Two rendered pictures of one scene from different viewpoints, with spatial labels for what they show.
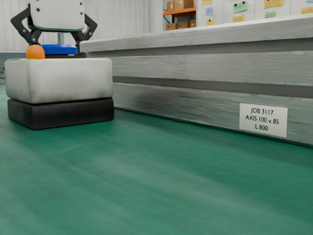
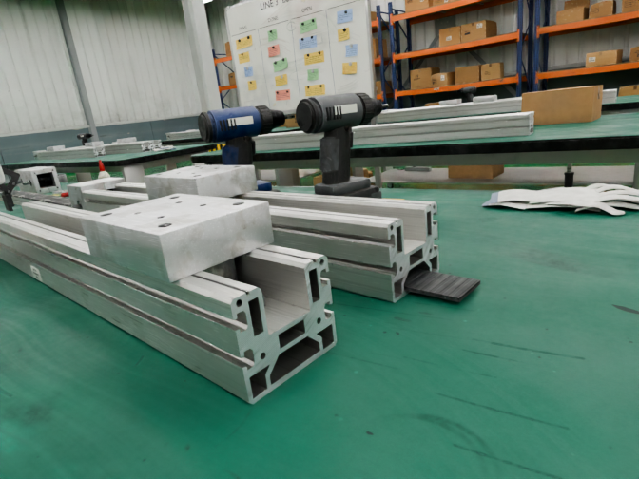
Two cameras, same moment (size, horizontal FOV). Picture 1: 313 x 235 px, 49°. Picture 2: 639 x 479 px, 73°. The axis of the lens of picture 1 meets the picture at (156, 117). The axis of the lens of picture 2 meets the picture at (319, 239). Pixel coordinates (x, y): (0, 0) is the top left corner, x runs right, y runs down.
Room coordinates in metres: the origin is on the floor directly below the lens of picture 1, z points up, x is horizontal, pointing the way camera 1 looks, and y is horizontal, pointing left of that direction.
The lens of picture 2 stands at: (-0.43, -0.40, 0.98)
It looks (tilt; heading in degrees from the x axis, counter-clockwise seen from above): 17 degrees down; 351
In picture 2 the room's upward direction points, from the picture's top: 7 degrees counter-clockwise
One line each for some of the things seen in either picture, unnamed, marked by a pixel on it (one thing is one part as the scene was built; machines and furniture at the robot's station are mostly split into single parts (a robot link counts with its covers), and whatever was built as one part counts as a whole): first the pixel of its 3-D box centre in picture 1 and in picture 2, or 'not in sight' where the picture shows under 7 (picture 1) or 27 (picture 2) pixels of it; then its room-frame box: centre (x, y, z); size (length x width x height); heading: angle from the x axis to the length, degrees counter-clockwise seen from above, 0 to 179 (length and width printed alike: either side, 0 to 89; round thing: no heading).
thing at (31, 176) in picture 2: not in sight; (38, 181); (1.49, 0.41, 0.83); 0.11 x 0.10 x 0.10; 130
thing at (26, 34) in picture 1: (29, 46); not in sight; (0.63, 0.23, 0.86); 0.03 x 0.03 x 0.07; 37
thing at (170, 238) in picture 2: not in sight; (177, 242); (-0.01, -0.33, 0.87); 0.16 x 0.11 x 0.07; 37
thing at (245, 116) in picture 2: not in sight; (256, 162); (0.48, -0.43, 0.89); 0.20 x 0.08 x 0.22; 110
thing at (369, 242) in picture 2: not in sight; (206, 219); (0.31, -0.33, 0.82); 0.80 x 0.10 x 0.09; 37
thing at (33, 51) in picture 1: (35, 51); not in sight; (0.30, 0.10, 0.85); 0.01 x 0.01 x 0.01
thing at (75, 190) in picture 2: not in sight; (95, 202); (0.66, -0.05, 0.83); 0.12 x 0.09 x 0.10; 127
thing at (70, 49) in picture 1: (56, 54); not in sight; (0.34, 0.10, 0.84); 0.04 x 0.04 x 0.02
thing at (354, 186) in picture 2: not in sight; (352, 155); (0.36, -0.60, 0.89); 0.20 x 0.08 x 0.22; 116
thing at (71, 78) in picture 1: (66, 87); not in sight; (0.34, 0.09, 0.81); 0.10 x 0.08 x 0.06; 127
